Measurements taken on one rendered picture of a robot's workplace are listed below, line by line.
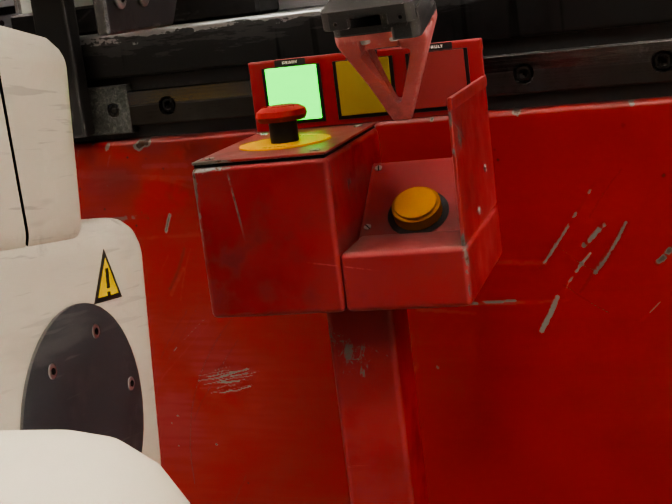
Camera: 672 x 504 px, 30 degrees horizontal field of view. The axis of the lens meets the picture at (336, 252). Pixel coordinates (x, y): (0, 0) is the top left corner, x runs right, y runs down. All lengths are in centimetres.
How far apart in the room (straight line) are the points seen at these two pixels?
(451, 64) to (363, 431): 30
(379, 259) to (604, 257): 31
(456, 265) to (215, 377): 49
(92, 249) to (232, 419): 78
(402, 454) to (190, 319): 38
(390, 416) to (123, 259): 45
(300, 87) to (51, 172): 55
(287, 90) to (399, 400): 28
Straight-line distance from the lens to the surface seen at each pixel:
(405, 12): 85
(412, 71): 90
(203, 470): 137
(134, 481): 26
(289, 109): 96
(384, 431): 100
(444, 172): 99
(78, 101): 130
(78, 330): 54
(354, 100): 104
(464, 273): 89
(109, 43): 129
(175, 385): 135
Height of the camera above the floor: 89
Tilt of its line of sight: 12 degrees down
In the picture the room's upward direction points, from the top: 7 degrees counter-clockwise
